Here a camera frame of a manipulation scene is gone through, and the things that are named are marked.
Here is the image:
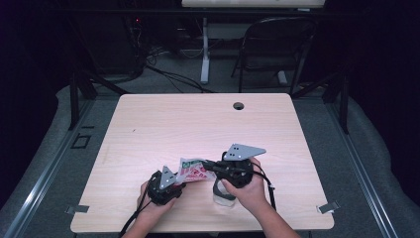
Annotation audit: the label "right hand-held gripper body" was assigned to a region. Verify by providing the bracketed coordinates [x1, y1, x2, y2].
[219, 143, 266, 189]

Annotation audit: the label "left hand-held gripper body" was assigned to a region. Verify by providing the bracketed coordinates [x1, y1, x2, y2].
[146, 166, 177, 206]

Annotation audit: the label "pink printed plastic bag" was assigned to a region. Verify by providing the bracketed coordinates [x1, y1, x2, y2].
[176, 157, 217, 185]

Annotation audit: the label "clear jar with black lid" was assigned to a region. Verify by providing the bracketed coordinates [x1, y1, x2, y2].
[212, 178, 238, 208]

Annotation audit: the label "person's left hand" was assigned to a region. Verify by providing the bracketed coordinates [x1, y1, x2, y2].
[135, 180, 177, 222]

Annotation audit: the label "person's right hand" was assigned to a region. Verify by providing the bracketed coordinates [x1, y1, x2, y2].
[221, 158, 265, 212]

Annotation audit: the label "grey tape strip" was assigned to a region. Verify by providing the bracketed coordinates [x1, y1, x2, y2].
[64, 204, 90, 215]
[316, 200, 341, 214]

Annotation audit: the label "white desk foot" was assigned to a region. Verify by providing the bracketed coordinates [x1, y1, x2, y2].
[276, 69, 289, 86]

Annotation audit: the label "white desk leg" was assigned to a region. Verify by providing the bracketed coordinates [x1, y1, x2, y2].
[200, 17, 211, 84]

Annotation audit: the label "black folding chair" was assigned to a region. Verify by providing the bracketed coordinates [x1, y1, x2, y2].
[231, 16, 316, 95]

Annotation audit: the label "black metal stand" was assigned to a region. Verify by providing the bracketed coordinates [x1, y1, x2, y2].
[290, 65, 351, 135]
[67, 65, 128, 131]

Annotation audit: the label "white desk top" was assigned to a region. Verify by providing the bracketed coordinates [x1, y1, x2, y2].
[181, 0, 325, 9]

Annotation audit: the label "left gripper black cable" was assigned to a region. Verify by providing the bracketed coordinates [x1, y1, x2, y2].
[118, 175, 157, 238]

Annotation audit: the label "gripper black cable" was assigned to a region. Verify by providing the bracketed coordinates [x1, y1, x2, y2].
[118, 175, 157, 238]
[252, 162, 277, 211]

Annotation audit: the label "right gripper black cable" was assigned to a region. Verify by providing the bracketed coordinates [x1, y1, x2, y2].
[252, 162, 277, 211]

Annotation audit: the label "black floor cables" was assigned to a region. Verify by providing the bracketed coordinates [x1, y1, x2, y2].
[145, 62, 216, 94]

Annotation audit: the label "aluminium floor rail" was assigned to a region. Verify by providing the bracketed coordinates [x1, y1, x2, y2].
[325, 102, 400, 238]
[0, 98, 97, 238]

